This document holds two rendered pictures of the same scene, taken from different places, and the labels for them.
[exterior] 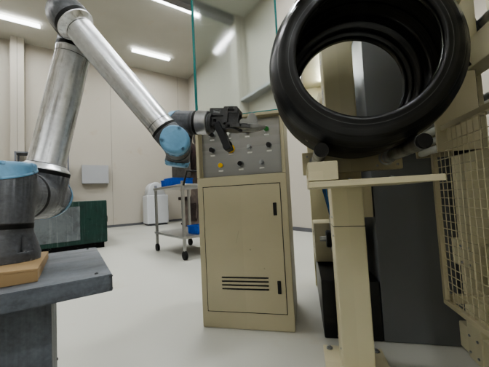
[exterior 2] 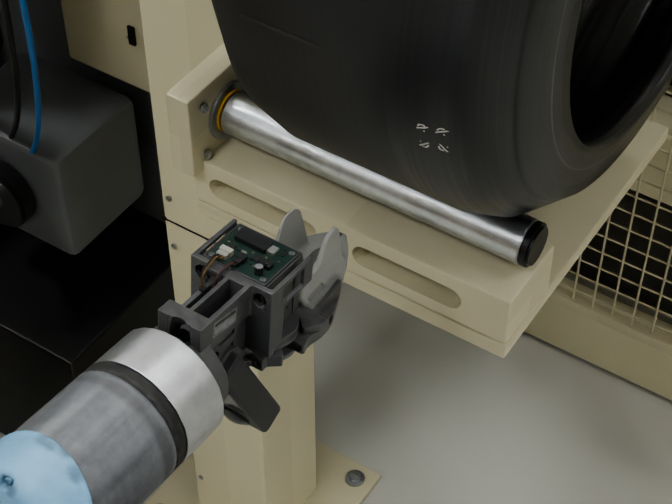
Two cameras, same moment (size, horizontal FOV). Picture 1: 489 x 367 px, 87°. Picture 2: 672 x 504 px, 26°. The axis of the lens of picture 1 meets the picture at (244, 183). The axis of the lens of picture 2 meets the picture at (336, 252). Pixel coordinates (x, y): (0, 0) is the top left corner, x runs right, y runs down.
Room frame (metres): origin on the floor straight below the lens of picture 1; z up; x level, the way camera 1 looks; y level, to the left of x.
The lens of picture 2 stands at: (0.64, 0.67, 1.84)
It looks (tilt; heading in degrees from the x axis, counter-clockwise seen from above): 46 degrees down; 290
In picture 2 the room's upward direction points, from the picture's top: straight up
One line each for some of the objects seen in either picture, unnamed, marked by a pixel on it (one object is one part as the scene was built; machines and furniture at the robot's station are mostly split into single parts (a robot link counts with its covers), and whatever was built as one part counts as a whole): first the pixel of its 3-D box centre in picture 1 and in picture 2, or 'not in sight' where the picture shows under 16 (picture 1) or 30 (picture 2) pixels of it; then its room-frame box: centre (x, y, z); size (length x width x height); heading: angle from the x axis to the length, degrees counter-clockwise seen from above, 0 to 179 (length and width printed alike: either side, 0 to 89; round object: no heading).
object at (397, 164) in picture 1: (349, 160); (297, 32); (1.10, -0.46, 0.90); 0.40 x 0.03 x 0.10; 77
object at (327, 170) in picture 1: (319, 175); (368, 220); (0.96, -0.28, 0.84); 0.36 x 0.09 x 0.06; 167
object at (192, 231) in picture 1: (188, 212); not in sight; (3.90, 0.87, 0.58); 1.22 x 0.71 x 1.15; 34
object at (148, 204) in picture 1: (156, 203); not in sight; (8.91, 3.08, 0.72); 0.73 x 0.62 x 1.44; 124
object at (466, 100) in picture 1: (442, 118); not in sight; (1.06, -0.84, 1.05); 0.20 x 0.15 x 0.30; 167
